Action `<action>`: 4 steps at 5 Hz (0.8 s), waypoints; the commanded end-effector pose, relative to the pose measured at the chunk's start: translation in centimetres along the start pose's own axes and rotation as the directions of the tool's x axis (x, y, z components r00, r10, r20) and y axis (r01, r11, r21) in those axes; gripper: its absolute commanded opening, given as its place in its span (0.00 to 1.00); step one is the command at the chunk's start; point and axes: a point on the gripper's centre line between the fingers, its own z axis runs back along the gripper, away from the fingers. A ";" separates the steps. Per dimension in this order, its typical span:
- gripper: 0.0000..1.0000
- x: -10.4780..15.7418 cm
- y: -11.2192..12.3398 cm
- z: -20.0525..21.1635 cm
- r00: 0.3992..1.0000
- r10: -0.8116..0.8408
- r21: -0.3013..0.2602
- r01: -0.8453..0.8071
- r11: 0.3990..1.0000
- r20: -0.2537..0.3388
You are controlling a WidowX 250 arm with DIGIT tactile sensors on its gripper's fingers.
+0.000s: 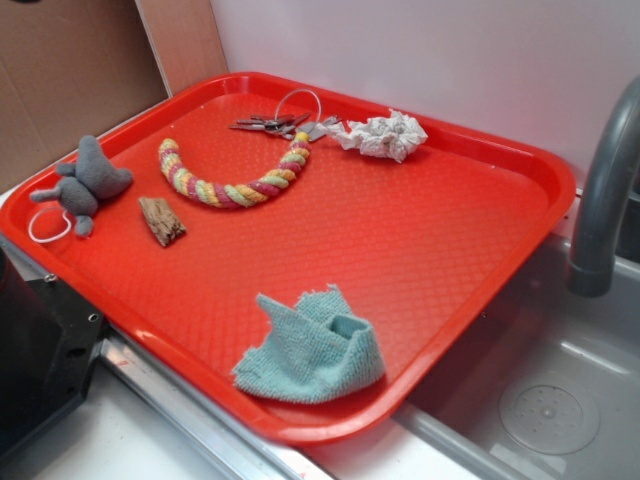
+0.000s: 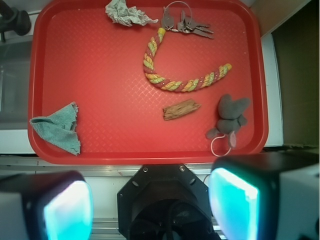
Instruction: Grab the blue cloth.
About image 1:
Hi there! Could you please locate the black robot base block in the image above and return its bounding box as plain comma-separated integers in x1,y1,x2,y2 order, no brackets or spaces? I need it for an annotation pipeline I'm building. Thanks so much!
1,252,106,460

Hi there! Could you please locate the light blue microfiber cloth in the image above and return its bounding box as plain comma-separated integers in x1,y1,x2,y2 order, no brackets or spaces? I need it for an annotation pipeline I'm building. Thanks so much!
232,284,386,405

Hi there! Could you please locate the red plastic tray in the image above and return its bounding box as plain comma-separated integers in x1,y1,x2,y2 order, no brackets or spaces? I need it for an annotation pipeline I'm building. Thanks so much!
1,73,575,445

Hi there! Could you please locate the bunch of metal keys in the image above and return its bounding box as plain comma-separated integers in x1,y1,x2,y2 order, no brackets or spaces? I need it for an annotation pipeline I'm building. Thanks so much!
228,88,341,143

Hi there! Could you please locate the crumpled white paper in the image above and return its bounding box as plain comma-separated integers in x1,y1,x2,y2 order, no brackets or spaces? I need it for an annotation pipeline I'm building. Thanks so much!
319,109,428,164

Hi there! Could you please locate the small brown wood piece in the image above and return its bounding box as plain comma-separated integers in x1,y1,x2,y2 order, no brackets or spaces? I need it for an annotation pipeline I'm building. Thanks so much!
138,197,187,248

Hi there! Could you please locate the grey plush mouse toy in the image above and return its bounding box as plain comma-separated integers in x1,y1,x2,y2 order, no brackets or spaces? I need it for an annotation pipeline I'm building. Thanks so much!
29,135,133,237

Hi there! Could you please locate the white elastic loop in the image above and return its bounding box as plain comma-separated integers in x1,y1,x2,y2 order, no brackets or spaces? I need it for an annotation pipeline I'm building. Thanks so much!
27,207,73,244

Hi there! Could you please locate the grey toy sink basin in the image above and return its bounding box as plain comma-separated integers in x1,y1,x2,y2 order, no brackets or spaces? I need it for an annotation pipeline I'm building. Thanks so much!
395,236,639,479

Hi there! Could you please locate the grey plastic faucet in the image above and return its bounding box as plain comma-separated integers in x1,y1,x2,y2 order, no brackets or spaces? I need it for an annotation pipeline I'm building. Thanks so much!
567,79,639,297

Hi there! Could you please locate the brown cardboard panel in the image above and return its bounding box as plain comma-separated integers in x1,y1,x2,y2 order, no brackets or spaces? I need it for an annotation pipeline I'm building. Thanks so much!
1,1,227,191

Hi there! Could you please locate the multicolour twisted rope toy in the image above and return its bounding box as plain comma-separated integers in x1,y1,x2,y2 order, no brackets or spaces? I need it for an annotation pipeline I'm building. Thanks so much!
158,132,311,210

